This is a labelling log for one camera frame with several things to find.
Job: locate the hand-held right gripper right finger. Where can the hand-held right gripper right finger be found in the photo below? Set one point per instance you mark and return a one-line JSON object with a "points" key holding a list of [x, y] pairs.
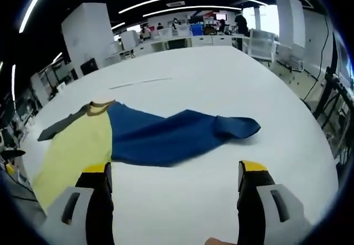
{"points": [[262, 228]]}

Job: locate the yellow blue black garment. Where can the yellow blue black garment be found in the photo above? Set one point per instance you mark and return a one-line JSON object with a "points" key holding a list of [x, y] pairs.
{"points": [[143, 140]]}

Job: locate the short ceiling light strip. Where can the short ceiling light strip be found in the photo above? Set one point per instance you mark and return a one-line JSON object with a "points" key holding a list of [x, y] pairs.
{"points": [[57, 57], [13, 82], [118, 26]]}

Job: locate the white mesh chair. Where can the white mesh chair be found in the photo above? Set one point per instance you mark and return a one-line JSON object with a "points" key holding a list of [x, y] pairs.
{"points": [[262, 44]]}

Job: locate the white box cabinet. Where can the white box cabinet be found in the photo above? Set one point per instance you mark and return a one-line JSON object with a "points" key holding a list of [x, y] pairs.
{"points": [[130, 40]]}

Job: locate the white square pillar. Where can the white square pillar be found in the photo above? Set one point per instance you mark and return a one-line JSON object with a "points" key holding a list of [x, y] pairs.
{"points": [[290, 18], [85, 32]]}

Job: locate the ceiling air vent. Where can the ceiling air vent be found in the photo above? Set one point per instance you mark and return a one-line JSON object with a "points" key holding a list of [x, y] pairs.
{"points": [[175, 4]]}

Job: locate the thin grey template line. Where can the thin grey template line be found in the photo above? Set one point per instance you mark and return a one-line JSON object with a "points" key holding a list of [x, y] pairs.
{"points": [[157, 80]]}

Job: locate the black cabinet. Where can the black cabinet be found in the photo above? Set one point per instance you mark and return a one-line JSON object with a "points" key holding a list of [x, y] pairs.
{"points": [[89, 67]]}

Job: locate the person's right hand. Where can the person's right hand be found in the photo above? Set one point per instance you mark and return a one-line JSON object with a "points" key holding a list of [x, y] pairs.
{"points": [[218, 242]]}

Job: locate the row of white desks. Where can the row of white desks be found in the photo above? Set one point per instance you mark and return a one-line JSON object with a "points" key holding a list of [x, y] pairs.
{"points": [[202, 41]]}

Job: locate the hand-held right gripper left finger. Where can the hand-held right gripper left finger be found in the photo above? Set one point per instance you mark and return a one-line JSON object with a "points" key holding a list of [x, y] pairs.
{"points": [[77, 223]]}

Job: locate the black office chair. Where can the black office chair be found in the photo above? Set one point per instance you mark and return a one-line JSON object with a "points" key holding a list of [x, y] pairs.
{"points": [[176, 44]]}

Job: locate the pink lit monitor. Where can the pink lit monitor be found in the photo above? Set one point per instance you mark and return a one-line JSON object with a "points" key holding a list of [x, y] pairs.
{"points": [[221, 16]]}

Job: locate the blue container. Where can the blue container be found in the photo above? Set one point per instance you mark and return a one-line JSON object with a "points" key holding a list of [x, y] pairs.
{"points": [[197, 30]]}

